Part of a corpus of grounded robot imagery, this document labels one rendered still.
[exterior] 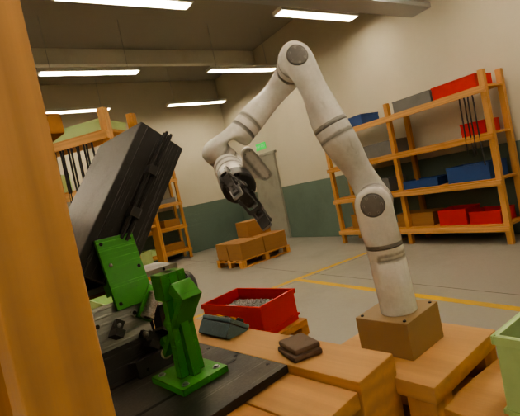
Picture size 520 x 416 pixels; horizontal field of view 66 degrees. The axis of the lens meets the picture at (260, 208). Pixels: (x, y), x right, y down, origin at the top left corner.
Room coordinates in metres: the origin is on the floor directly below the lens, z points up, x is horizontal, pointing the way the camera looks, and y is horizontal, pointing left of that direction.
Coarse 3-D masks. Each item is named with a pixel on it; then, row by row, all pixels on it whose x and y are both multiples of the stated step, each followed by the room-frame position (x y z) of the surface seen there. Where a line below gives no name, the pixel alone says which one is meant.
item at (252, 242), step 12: (240, 228) 7.90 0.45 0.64; (252, 228) 7.80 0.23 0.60; (240, 240) 7.51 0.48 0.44; (252, 240) 7.25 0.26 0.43; (264, 240) 7.44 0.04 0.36; (276, 240) 7.62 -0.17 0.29; (228, 252) 7.31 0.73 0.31; (240, 252) 7.06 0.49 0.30; (252, 252) 7.21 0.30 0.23; (264, 252) 7.42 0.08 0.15; (276, 252) 8.02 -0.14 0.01; (288, 252) 7.76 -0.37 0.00; (228, 264) 7.36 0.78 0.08; (240, 264) 7.07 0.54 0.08; (252, 264) 7.16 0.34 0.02
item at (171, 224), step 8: (168, 184) 10.36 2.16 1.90; (176, 184) 10.01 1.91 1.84; (176, 192) 10.02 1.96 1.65; (168, 200) 9.91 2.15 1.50; (160, 208) 9.69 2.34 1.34; (176, 208) 10.39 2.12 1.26; (176, 216) 10.37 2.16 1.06; (184, 216) 10.03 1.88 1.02; (160, 224) 10.06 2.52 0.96; (168, 224) 9.87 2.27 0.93; (176, 224) 9.97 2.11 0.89; (184, 224) 10.01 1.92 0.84; (184, 232) 10.05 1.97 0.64; (168, 248) 9.81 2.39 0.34; (176, 248) 9.90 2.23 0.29; (184, 248) 9.94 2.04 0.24; (168, 256) 9.66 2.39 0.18; (184, 256) 10.36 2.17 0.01; (192, 256) 10.02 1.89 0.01
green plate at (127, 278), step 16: (96, 240) 1.14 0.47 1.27; (112, 240) 1.17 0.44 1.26; (128, 240) 1.20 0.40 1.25; (112, 256) 1.15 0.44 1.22; (128, 256) 1.18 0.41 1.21; (112, 272) 1.14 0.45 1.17; (128, 272) 1.16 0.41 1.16; (144, 272) 1.19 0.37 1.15; (112, 288) 1.12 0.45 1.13; (128, 288) 1.14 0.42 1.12; (144, 288) 1.17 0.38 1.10; (128, 304) 1.13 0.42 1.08
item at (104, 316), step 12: (96, 312) 1.08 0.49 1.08; (108, 312) 1.11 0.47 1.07; (120, 312) 1.12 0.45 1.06; (132, 312) 1.14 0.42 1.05; (96, 324) 1.07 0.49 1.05; (108, 324) 1.09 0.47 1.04; (132, 324) 1.13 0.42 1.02; (144, 324) 1.14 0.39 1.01; (132, 336) 1.11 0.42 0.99; (108, 348) 1.07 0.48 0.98
